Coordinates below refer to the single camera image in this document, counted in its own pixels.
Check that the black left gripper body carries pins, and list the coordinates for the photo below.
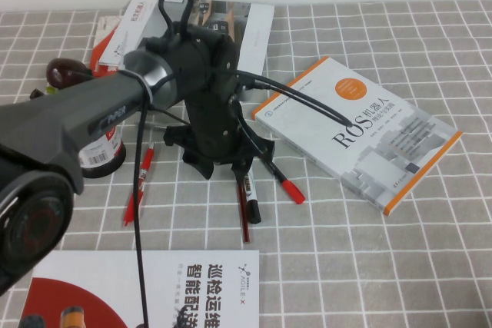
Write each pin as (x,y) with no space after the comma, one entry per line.
(211,132)

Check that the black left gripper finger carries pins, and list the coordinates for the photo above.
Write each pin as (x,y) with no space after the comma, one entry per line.
(241,172)
(201,166)

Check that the dark red pencil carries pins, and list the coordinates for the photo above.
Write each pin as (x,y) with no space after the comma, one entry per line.
(244,220)

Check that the AgileX brochure with photo cover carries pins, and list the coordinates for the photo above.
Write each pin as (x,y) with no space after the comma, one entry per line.
(253,36)

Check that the black mesh pen holder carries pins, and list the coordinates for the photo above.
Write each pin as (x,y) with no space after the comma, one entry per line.
(111,155)

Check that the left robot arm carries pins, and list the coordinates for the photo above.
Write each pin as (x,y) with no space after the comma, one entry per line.
(57,113)

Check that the dark purple mangosteen toy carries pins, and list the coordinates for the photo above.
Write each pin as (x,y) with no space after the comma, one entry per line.
(57,68)

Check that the red gel pen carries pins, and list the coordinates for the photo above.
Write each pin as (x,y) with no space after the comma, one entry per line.
(147,161)

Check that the white orange ROS book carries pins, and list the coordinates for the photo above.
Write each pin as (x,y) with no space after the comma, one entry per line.
(384,159)

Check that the AgileX brochure with red circle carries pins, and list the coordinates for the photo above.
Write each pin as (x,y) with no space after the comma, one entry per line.
(96,266)

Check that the red and white book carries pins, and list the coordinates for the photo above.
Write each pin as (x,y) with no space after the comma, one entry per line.
(103,47)

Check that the white marker with black cap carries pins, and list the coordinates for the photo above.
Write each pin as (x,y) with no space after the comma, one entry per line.
(251,205)

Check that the black marker with red cap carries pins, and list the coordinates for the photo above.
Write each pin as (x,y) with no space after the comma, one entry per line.
(294,191)

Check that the grey checked tablecloth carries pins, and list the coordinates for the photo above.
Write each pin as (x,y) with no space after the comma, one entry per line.
(384,266)

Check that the black-capped white marker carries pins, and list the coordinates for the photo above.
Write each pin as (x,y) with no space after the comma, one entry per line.
(36,93)

